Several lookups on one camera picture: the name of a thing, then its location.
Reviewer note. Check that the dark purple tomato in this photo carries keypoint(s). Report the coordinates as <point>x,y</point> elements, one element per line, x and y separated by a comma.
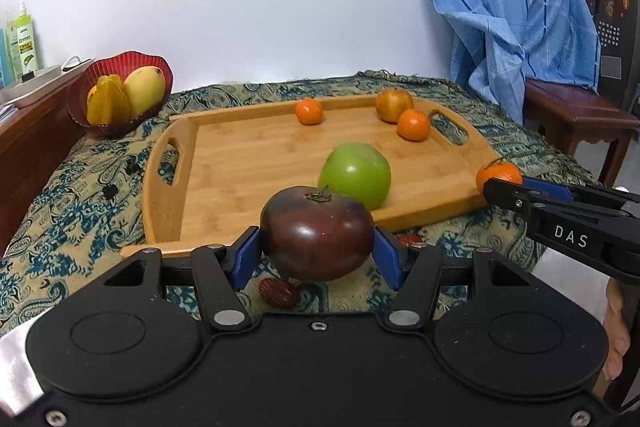
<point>315,237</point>

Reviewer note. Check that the large green apple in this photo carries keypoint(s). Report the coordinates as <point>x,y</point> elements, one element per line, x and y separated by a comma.
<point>355,174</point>

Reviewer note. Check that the orange tangerine with stem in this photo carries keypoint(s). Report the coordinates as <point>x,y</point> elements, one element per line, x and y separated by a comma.
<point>500,172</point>

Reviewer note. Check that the blue plaid cloth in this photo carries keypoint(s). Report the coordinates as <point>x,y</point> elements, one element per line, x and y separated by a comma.
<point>500,7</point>

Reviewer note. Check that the wooden tray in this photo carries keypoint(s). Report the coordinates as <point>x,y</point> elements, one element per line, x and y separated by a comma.
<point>250,157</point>

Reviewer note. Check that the stack of papers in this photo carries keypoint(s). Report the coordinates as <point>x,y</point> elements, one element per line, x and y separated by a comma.
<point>6,110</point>

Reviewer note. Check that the red date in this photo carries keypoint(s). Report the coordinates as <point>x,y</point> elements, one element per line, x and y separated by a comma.
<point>278,292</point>
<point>406,239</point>

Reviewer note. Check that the person's right hand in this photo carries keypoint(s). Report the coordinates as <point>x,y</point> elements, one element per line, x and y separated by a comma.
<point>616,337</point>

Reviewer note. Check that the red fruit bowl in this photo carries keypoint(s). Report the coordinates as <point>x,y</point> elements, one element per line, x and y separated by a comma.
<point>77,97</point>

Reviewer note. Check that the wooden chair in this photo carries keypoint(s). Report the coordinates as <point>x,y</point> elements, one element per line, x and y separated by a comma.
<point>575,107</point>

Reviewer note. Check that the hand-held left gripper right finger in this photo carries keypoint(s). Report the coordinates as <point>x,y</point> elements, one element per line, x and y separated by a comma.
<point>390,262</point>

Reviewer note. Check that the white towel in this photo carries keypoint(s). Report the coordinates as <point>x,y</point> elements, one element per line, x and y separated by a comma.
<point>565,287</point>

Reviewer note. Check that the white tray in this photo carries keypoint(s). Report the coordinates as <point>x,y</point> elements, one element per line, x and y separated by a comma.
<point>35,87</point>

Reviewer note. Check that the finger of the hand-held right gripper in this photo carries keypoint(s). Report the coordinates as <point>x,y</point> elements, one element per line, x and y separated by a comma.
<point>505,194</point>
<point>550,189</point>

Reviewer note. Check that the yellow starfruit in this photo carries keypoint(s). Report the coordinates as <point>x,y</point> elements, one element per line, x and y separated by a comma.
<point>107,102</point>

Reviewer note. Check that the blue patterned tablecloth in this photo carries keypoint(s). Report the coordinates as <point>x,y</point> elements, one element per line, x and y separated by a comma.
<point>75,207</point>

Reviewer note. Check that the yellow mango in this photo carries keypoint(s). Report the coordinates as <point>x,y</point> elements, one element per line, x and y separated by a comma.
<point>145,89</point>

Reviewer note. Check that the brown wooden cabinet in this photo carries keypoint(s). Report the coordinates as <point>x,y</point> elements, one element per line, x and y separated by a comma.
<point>30,157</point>

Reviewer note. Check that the teal spray bottle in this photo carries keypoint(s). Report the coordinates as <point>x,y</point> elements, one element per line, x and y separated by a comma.
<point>6,62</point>

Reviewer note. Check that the green label bottle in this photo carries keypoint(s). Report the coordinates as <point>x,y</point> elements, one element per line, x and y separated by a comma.
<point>25,47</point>

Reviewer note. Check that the dark patterned cabinet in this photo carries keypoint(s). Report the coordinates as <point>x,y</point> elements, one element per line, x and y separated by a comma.
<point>615,7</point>

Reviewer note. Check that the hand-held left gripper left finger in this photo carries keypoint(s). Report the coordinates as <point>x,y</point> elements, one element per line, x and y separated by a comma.
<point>245,262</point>

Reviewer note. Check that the brownish orange persimmon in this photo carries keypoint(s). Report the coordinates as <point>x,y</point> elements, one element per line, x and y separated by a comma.
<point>392,103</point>

